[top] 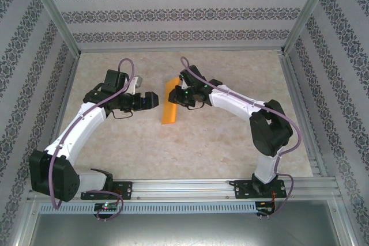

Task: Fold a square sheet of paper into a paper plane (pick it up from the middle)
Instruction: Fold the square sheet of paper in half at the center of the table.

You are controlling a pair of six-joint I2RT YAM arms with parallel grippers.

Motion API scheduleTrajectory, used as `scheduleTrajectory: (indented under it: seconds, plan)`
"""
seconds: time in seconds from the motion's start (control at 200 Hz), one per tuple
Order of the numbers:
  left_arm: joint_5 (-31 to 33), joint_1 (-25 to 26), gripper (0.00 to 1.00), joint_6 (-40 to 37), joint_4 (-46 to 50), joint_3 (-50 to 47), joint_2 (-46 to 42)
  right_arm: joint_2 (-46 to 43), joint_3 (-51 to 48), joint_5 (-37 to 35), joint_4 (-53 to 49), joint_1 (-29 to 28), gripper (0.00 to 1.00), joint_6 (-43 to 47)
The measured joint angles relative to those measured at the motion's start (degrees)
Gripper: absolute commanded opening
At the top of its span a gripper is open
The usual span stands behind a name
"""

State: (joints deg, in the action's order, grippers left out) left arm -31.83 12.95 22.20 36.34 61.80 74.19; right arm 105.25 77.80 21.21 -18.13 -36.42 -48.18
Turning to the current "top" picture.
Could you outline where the orange cloth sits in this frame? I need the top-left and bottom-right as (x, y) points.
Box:
(161, 77), (180, 126)

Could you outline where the grey sheet metal tray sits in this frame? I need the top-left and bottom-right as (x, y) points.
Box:
(27, 213), (357, 246)

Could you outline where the thin black left gripper cable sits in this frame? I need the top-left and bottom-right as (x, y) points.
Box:
(112, 109), (135, 120)

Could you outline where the aluminium frame back beam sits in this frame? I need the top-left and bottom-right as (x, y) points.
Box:
(78, 46), (286, 54)

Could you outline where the aluminium table side rail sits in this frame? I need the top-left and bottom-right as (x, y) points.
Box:
(278, 51), (329, 178)
(39, 54), (82, 180)

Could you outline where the aluminium frame post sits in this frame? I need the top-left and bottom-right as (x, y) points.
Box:
(24, 0), (83, 58)
(281, 0), (347, 55)

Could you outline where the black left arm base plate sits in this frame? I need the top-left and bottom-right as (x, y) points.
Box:
(80, 181), (133, 200)

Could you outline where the aluminium mounting rail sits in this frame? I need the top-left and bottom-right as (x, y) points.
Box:
(27, 179), (342, 201)

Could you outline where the slotted grey cable duct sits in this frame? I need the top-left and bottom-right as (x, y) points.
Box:
(39, 201), (257, 215)

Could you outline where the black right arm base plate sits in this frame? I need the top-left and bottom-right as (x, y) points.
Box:
(233, 179), (288, 200)

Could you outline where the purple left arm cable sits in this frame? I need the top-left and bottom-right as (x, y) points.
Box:
(49, 58), (136, 221)

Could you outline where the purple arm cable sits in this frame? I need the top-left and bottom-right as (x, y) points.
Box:
(49, 58), (136, 221)
(180, 56), (302, 218)

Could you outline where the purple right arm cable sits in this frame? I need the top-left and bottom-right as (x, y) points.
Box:
(180, 56), (302, 218)

